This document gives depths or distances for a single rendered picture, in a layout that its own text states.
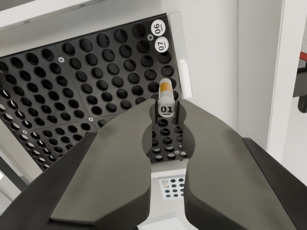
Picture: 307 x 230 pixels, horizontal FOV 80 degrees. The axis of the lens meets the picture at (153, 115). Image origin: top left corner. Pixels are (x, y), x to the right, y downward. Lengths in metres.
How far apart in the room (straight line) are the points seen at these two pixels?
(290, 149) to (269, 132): 0.30
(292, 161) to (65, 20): 0.53
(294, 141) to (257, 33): 0.34
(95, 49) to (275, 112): 0.18
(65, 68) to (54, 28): 0.08
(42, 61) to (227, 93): 0.23
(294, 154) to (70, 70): 0.49
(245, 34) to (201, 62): 0.06
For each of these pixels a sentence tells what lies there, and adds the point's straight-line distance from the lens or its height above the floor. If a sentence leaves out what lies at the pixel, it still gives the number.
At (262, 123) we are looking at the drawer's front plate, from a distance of 0.23.
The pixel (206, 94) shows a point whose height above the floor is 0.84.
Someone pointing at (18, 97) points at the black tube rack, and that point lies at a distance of 0.26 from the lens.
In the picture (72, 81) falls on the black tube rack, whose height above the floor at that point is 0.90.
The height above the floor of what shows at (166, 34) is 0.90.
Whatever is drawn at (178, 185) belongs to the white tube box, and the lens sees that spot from 0.48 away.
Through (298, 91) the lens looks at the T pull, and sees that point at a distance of 0.23.
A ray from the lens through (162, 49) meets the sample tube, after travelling 0.18.
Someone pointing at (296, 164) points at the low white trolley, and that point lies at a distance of 0.57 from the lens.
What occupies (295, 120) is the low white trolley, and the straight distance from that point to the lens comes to 0.47.
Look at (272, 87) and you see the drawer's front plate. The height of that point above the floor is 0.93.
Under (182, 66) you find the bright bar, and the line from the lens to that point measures 0.25.
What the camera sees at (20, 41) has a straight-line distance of 0.31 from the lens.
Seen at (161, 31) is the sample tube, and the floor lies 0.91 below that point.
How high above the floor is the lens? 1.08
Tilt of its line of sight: 58 degrees down
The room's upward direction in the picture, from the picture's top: 176 degrees counter-clockwise
